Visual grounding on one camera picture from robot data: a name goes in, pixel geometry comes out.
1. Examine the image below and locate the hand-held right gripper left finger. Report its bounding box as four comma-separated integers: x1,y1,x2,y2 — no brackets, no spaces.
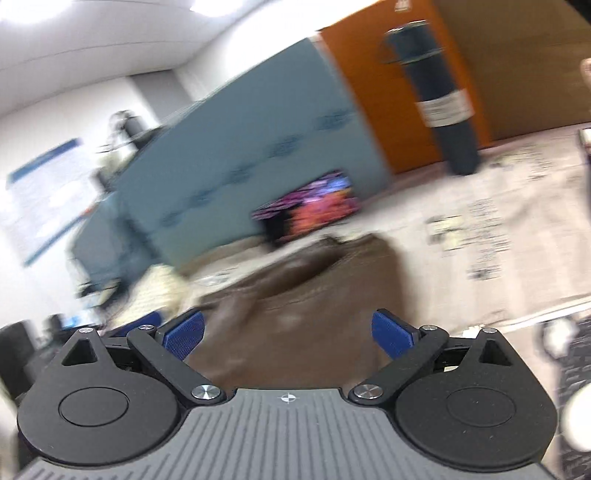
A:
61,309,227,407

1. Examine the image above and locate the colourful printed box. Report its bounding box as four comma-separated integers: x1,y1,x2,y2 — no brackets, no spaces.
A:
252,171,362,246

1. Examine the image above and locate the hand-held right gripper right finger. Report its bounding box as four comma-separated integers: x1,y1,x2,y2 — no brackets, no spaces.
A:
348,309,515,407

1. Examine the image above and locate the printed beige sheet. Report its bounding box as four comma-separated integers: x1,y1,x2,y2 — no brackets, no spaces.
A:
175,124,591,342

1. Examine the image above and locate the blue-framed wall poster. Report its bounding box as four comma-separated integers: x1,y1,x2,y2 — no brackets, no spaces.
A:
4,137,96,267

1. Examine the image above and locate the grey-blue partition panel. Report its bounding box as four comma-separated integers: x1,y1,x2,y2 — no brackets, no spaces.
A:
69,38,396,287

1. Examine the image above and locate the dark office chair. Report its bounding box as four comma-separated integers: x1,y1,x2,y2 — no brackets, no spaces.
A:
0,320,43,402

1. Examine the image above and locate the orange wall panel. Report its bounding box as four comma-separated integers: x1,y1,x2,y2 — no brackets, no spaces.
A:
320,0,492,174

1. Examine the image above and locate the dark blue cylinder bottle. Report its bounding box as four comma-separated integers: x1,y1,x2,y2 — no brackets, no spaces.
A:
381,19,481,176

